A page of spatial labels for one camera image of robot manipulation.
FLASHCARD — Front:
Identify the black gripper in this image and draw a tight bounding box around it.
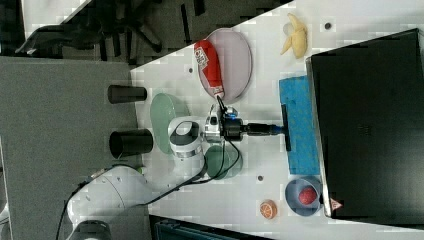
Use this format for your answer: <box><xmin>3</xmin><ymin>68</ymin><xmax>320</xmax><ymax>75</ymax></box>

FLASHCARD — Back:
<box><xmin>222</xmin><ymin>117</ymin><xmax>284</xmax><ymax>142</ymax></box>

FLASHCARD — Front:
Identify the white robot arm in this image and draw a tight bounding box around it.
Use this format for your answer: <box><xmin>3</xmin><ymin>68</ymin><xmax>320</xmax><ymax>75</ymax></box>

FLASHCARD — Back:
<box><xmin>66</xmin><ymin>103</ymin><xmax>289</xmax><ymax>240</ymax></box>

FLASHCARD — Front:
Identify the grey round plate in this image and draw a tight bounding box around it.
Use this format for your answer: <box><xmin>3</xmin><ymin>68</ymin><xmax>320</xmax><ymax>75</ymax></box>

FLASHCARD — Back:
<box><xmin>197</xmin><ymin>28</ymin><xmax>252</xmax><ymax>102</ymax></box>

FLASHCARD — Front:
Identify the orange slice toy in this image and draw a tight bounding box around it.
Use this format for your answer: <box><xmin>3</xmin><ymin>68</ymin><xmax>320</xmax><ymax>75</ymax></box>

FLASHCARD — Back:
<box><xmin>260</xmin><ymin>199</ymin><xmax>277</xmax><ymax>219</ymax></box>

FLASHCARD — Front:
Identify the blue bowl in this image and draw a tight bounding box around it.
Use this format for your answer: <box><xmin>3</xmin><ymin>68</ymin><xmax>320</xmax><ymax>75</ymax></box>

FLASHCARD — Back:
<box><xmin>285</xmin><ymin>176</ymin><xmax>322</xmax><ymax>217</ymax></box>

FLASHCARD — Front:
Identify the red toy strawberry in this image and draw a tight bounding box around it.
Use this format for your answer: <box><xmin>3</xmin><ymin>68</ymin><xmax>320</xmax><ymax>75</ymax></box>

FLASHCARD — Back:
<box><xmin>298</xmin><ymin>187</ymin><xmax>318</xmax><ymax>205</ymax></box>

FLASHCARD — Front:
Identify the red ketchup bottle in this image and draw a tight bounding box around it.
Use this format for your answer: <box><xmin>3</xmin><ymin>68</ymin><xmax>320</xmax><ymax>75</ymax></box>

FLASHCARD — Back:
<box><xmin>194</xmin><ymin>39</ymin><xmax>225</xmax><ymax>98</ymax></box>

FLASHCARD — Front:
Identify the green oval colander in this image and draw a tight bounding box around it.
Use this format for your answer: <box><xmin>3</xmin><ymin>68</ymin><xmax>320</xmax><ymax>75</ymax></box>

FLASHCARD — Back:
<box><xmin>150</xmin><ymin>93</ymin><xmax>190</xmax><ymax>154</ymax></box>

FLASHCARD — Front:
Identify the peeled toy banana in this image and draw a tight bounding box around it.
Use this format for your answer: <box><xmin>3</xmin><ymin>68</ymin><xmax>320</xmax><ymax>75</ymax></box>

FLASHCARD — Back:
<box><xmin>280</xmin><ymin>13</ymin><xmax>308</xmax><ymax>59</ymax></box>

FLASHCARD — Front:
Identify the dark grey cup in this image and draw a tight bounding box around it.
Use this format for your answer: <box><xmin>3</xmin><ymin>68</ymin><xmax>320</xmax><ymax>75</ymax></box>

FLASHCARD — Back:
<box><xmin>107</xmin><ymin>85</ymin><xmax>147</xmax><ymax>104</ymax></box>

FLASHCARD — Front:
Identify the black office chair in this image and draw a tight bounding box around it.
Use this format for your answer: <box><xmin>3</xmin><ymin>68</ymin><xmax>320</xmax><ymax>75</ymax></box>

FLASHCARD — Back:
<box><xmin>14</xmin><ymin>0</ymin><xmax>208</xmax><ymax>63</ymax></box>

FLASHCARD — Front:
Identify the green cup with handle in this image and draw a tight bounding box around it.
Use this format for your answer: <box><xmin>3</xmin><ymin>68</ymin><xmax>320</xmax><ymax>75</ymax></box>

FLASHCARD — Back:
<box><xmin>205</xmin><ymin>145</ymin><xmax>243</xmax><ymax>180</ymax></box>

